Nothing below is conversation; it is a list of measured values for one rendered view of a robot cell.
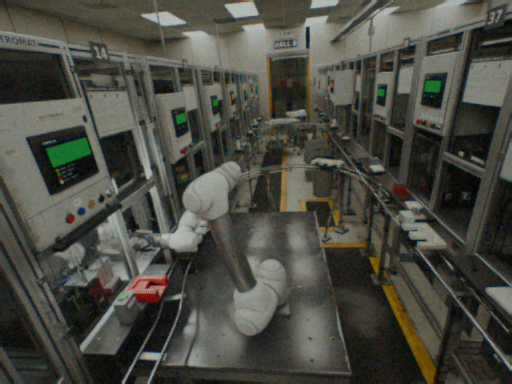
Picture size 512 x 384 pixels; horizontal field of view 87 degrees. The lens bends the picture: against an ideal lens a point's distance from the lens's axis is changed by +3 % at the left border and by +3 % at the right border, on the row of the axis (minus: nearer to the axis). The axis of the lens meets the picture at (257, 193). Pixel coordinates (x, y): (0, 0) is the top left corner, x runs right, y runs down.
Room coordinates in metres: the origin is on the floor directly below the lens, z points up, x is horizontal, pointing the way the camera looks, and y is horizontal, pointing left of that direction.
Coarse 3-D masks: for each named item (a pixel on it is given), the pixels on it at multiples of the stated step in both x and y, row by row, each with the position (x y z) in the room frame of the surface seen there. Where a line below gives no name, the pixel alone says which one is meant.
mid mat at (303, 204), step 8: (304, 200) 3.89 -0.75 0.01; (312, 200) 3.86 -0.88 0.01; (320, 200) 3.83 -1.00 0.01; (328, 200) 3.81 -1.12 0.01; (304, 208) 3.60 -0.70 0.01; (312, 208) 3.58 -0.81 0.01; (320, 208) 3.55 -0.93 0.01; (328, 208) 3.53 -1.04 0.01; (320, 216) 3.31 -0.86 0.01; (328, 216) 3.30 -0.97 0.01; (336, 216) 3.27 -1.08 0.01; (320, 224) 3.09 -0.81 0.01; (336, 224) 3.05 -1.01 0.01
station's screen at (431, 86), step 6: (426, 78) 1.89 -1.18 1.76; (432, 78) 1.81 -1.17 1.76; (438, 78) 1.74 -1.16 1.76; (426, 84) 1.88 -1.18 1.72; (432, 84) 1.80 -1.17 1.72; (438, 84) 1.73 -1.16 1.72; (426, 90) 1.87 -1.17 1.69; (432, 90) 1.79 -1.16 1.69; (438, 90) 1.72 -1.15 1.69; (426, 96) 1.85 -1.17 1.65; (432, 96) 1.78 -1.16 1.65; (438, 96) 1.71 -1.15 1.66; (426, 102) 1.84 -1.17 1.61; (432, 102) 1.76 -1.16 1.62
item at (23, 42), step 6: (0, 36) 0.94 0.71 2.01; (6, 36) 0.96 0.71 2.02; (12, 36) 0.98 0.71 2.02; (18, 36) 1.01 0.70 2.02; (0, 42) 0.94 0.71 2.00; (6, 42) 0.96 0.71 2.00; (12, 42) 0.98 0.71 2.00; (18, 42) 1.00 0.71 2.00; (24, 42) 1.02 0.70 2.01; (30, 42) 1.04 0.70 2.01; (36, 42) 1.07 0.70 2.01; (36, 48) 1.06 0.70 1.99; (150, 96) 1.77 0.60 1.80
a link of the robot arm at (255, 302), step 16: (208, 176) 1.06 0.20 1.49; (192, 192) 0.96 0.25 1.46; (208, 192) 0.98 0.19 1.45; (224, 192) 1.04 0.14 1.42; (192, 208) 0.95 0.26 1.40; (208, 208) 0.96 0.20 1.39; (224, 208) 1.01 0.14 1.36; (208, 224) 1.01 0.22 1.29; (224, 224) 0.99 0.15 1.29; (224, 240) 0.98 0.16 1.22; (224, 256) 0.97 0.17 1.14; (240, 256) 0.98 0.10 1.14; (240, 272) 0.95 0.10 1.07; (240, 288) 0.95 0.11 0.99; (256, 288) 0.95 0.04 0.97; (272, 288) 1.03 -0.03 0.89; (240, 304) 0.92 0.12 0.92; (256, 304) 0.90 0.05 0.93; (272, 304) 0.96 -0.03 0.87; (240, 320) 0.87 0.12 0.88; (256, 320) 0.86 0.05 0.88
